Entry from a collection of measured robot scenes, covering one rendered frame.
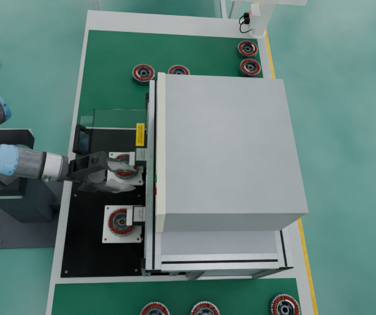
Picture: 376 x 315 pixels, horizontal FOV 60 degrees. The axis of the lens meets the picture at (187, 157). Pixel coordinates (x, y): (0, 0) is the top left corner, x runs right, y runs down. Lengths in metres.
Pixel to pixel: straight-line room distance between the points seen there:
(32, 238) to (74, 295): 0.93
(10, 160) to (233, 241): 0.65
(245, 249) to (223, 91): 0.48
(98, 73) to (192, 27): 0.61
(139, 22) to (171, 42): 0.23
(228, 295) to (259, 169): 0.64
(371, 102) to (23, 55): 2.87
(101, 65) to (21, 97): 1.07
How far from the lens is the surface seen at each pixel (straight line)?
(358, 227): 2.57
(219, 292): 1.37
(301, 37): 3.33
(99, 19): 2.02
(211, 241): 1.01
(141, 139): 1.17
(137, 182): 1.41
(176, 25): 1.99
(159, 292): 1.35
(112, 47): 1.87
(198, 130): 0.91
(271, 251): 1.06
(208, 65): 1.81
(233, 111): 0.96
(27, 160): 0.90
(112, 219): 1.33
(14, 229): 2.29
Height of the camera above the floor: 2.09
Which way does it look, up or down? 64 degrees down
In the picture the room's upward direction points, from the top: 14 degrees clockwise
